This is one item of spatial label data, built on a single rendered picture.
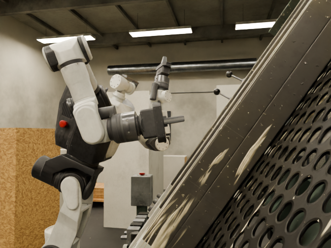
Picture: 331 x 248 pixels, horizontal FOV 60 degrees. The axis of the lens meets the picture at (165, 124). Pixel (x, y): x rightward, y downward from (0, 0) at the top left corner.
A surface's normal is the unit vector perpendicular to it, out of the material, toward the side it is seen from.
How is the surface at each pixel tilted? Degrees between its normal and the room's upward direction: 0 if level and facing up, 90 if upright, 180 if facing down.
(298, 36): 90
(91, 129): 94
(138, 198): 90
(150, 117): 90
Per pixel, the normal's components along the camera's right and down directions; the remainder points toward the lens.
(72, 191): -0.11, -0.04
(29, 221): 0.88, -0.02
